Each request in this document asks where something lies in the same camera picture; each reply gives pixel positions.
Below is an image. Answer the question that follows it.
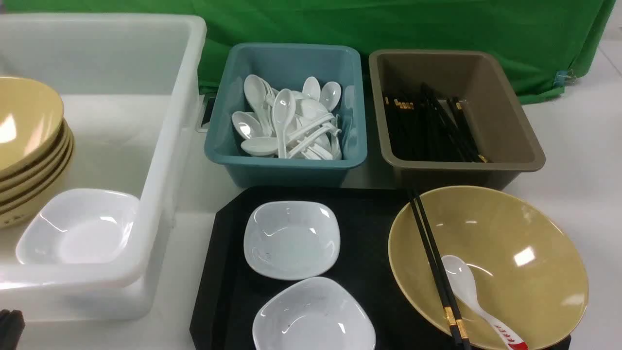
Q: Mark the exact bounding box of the white spoon upright centre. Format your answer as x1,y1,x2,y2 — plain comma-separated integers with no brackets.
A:
272,88,295,158

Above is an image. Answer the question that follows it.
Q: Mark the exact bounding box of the white spoon back centre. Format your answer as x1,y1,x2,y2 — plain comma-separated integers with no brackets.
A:
302,77,321,101

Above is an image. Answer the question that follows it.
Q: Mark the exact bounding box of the white square dish in tub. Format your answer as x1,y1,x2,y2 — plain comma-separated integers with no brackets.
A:
15,188,139,264

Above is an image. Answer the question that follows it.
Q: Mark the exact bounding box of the white spoon front left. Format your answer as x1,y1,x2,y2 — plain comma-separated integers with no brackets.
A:
231,111,264,140

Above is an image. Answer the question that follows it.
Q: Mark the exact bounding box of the green cloth backdrop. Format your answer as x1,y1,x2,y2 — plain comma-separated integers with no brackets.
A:
3,0,615,104

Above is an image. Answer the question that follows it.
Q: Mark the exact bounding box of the brown plastic bin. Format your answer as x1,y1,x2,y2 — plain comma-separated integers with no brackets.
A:
369,49,546,192

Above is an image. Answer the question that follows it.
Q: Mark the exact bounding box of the metal table socket plate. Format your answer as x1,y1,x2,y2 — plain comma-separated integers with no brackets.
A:
195,94,216,133

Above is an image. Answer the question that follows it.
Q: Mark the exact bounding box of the white square dish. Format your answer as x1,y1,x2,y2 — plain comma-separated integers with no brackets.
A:
15,188,139,264
242,201,341,281
252,277,376,350

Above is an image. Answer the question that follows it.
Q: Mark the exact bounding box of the large white plastic tub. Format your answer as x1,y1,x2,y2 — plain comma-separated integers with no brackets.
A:
1,13,207,322

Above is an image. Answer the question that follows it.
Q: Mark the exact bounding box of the stacked yellow bowl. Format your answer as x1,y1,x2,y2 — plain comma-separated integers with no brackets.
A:
0,133,75,213
0,148,66,202
0,77,64,177
0,142,75,229
0,121,70,192

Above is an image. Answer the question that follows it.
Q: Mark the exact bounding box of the teal plastic bin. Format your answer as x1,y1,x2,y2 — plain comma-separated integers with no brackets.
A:
204,43,367,188

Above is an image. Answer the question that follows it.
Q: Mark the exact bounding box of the white spoon back left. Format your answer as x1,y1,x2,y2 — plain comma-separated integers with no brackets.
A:
243,74,273,137

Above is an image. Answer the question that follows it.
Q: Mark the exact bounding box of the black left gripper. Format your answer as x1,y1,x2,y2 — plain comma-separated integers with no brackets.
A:
0,309,25,350

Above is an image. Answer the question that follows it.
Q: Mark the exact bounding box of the blue binder clip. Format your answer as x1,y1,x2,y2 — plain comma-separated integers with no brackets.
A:
553,70,577,88

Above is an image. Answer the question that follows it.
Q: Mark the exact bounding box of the bottom stacked yellow bowl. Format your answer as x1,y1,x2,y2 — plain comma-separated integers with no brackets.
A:
0,142,75,229

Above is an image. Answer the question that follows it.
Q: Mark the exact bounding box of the white spoon front lying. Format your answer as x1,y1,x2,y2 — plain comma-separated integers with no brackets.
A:
241,137,278,157

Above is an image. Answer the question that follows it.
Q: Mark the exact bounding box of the white spoon back right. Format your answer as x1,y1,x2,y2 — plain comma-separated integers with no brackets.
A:
319,81,342,112

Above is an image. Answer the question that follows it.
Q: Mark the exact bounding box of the black chopstick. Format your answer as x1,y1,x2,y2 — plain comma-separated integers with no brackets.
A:
407,189,466,350
411,189,472,350

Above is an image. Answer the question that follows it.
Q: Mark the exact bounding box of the pile of black chopsticks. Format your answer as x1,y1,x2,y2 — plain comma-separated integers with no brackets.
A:
382,83,489,163

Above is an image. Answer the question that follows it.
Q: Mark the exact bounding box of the top stacked yellow bowl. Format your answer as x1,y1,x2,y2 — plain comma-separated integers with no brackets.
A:
0,77,64,177

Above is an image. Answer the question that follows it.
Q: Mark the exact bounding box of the white soup spoon red handle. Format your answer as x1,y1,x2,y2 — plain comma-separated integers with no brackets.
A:
442,255,528,350

